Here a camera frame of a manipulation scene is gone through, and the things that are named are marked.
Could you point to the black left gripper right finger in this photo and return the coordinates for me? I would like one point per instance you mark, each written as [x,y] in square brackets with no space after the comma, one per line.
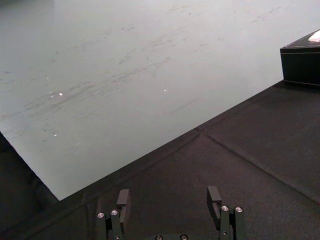
[215,200]

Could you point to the black stitched tissue box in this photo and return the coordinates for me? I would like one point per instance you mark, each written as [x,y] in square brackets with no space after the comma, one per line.
[301,65]

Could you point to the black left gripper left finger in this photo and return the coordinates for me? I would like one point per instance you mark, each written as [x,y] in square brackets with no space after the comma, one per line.
[123,203]

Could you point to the black table cloth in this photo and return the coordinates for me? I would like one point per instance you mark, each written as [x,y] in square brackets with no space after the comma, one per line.
[225,162]

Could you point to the white tissue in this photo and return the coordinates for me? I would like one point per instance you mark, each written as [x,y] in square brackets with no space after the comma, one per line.
[315,38]

